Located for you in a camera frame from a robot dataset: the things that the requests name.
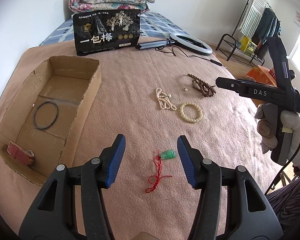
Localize red watch strap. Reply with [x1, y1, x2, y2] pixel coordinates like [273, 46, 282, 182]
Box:
[7, 141, 36, 167]

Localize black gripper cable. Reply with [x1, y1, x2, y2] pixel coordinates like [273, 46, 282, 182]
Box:
[264, 104, 300, 196]

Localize black bangle ring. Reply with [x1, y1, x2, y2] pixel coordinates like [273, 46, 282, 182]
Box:
[32, 100, 59, 131]

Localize yellow box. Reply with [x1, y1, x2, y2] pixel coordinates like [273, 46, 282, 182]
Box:
[239, 36, 257, 56]

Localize hanging clothes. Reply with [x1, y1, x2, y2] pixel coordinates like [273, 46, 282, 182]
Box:
[236, 0, 281, 59]

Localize blue checked bed sheet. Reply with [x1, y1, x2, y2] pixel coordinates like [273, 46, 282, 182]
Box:
[40, 12, 188, 46]

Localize cream bead bracelet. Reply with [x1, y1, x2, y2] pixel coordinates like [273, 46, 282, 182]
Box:
[179, 101, 204, 124]

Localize striped fabric sleeve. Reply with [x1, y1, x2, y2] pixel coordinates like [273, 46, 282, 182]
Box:
[266, 178, 300, 233]

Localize open cardboard box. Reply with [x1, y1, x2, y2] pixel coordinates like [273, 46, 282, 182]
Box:
[0, 56, 101, 185]

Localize black power cable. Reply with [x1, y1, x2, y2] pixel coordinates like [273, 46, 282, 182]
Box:
[154, 45, 227, 68]

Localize green jade pendant red cord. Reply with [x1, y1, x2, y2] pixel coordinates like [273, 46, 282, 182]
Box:
[145, 149, 178, 194]

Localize white pearl necklace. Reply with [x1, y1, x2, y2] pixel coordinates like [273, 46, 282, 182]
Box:
[155, 87, 178, 111]

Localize black snack bag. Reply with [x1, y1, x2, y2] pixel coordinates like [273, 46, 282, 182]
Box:
[72, 9, 141, 56]

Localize brown bead mala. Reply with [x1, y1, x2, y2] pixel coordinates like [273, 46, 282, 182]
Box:
[188, 74, 216, 98]

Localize black metal clothes rack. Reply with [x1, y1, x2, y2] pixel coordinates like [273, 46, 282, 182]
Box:
[216, 0, 281, 66]

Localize right white gloved hand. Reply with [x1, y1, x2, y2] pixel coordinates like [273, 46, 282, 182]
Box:
[255, 105, 300, 170]

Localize white ring light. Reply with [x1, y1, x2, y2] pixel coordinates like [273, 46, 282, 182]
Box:
[170, 33, 213, 56]

